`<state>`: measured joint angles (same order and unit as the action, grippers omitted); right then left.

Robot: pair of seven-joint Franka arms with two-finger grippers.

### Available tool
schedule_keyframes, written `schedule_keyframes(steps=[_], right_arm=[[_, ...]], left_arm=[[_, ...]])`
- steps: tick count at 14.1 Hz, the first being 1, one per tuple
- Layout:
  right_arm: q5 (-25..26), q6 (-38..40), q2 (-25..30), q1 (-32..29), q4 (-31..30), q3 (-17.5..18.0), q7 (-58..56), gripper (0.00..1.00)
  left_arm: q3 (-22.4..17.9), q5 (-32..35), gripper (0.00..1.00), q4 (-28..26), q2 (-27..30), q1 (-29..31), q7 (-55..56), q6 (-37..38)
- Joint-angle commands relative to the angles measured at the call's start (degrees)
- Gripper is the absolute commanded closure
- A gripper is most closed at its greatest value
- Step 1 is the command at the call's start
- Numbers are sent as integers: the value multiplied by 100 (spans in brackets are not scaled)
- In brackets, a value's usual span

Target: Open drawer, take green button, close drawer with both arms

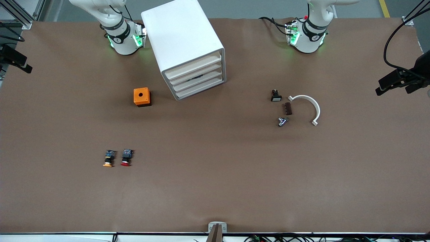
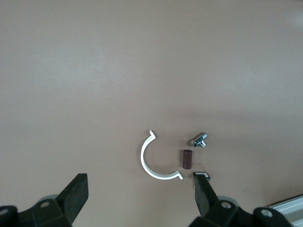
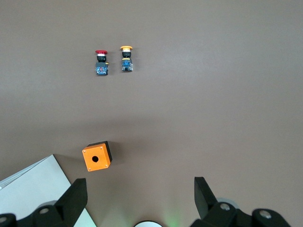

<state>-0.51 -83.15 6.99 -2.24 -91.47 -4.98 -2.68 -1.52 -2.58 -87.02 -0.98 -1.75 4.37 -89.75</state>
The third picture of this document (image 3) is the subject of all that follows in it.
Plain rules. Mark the yellow mushroom push button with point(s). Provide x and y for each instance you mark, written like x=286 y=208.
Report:
x=126 y=60

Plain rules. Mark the white drawer cabinet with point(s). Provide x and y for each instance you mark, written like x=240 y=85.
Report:
x=35 y=184

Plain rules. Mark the red mushroom push button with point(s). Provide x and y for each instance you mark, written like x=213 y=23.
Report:
x=101 y=63

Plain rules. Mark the brown table cover sheet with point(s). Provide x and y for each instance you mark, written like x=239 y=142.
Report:
x=189 y=94

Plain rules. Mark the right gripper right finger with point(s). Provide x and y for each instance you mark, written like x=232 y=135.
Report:
x=208 y=203

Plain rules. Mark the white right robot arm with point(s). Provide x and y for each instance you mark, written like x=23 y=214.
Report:
x=148 y=224

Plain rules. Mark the orange button enclosure box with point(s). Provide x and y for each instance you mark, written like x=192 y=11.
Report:
x=99 y=160

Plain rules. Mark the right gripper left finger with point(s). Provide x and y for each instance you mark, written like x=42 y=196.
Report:
x=71 y=203

